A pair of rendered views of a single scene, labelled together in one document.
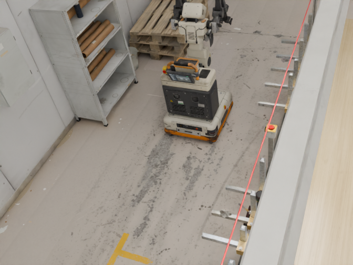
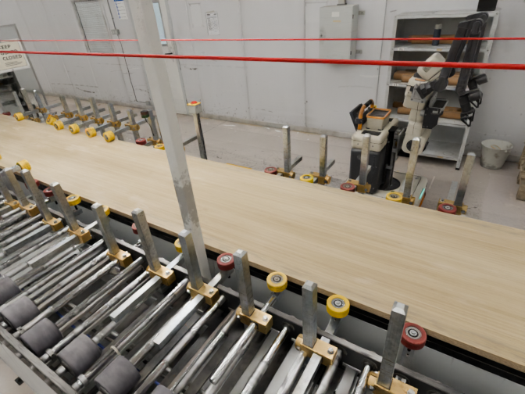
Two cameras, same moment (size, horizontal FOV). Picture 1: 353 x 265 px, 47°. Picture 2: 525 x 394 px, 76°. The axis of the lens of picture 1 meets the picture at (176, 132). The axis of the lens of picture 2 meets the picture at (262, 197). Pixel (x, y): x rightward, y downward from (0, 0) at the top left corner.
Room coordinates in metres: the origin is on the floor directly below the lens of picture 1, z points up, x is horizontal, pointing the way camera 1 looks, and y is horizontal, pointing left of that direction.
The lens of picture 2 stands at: (2.61, -3.02, 1.86)
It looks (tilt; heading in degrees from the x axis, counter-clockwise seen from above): 32 degrees down; 94
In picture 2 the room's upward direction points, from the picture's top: 5 degrees counter-clockwise
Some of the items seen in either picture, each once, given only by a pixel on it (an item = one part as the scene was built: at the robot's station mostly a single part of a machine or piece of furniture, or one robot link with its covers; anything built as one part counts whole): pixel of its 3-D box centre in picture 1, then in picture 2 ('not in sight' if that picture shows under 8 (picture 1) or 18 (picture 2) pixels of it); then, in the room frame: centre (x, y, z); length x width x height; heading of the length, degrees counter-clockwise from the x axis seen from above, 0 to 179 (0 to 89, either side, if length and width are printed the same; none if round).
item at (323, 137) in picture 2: (294, 80); (323, 171); (2.86, -1.16, 0.88); 0.04 x 0.04 x 0.48; 60
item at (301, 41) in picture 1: (300, 61); (363, 173); (3.07, -1.28, 0.92); 0.04 x 0.04 x 0.48; 60
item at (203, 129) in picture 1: (189, 126); not in sight; (3.24, -0.15, 0.23); 0.41 x 0.02 x 0.08; 59
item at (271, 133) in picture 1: (271, 131); (194, 108); (2.00, -0.66, 1.18); 0.07 x 0.07 x 0.08; 60
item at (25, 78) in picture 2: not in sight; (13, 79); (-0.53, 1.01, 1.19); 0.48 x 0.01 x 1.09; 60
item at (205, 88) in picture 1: (190, 87); (377, 150); (3.45, -0.25, 0.59); 0.55 x 0.34 x 0.83; 59
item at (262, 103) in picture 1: (282, 106); (286, 170); (2.63, -0.97, 0.81); 0.43 x 0.03 x 0.04; 60
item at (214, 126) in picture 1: (198, 111); (382, 194); (3.53, -0.30, 0.16); 0.67 x 0.64 x 0.25; 149
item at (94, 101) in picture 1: (91, 51); (431, 91); (4.29, 0.79, 0.78); 0.90 x 0.45 x 1.55; 150
